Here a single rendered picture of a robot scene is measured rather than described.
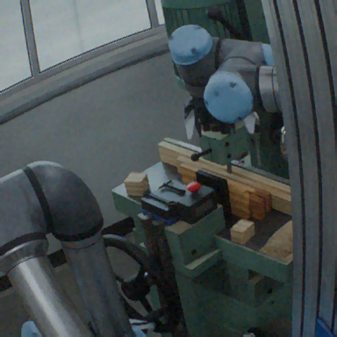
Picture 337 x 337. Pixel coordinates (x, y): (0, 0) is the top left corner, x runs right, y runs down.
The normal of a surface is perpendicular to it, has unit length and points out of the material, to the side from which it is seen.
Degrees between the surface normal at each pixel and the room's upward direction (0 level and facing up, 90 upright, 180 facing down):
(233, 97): 90
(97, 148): 90
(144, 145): 90
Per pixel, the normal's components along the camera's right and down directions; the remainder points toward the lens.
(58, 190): 0.54, -0.21
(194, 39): -0.22, -0.43
